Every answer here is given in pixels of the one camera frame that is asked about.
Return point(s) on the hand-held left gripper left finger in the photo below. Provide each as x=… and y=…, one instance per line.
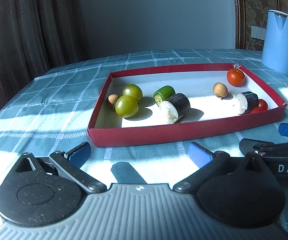
x=80, y=155

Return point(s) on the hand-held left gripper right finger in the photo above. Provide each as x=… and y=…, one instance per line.
x=200, y=155

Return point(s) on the red cherry tomato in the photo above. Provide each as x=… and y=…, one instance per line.
x=263, y=104
x=256, y=110

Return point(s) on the red cardboard tray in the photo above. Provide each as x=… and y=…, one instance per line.
x=159, y=135

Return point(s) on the dark eggplant piece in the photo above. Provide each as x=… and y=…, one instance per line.
x=246, y=102
x=176, y=107

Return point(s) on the tan longan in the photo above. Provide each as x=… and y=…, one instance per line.
x=220, y=90
x=112, y=99

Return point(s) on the green cucumber piece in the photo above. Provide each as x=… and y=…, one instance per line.
x=164, y=93

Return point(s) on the green tomato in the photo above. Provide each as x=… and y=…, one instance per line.
x=126, y=106
x=132, y=92

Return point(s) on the large red tomato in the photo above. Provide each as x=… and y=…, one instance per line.
x=235, y=77

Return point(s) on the blue kettle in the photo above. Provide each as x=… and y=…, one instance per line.
x=278, y=42

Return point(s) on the grey patterned curtain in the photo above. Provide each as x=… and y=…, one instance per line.
x=34, y=30

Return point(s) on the white wall switch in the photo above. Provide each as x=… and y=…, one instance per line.
x=257, y=31

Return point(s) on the dark wooden wall trim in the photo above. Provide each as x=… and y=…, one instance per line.
x=238, y=12

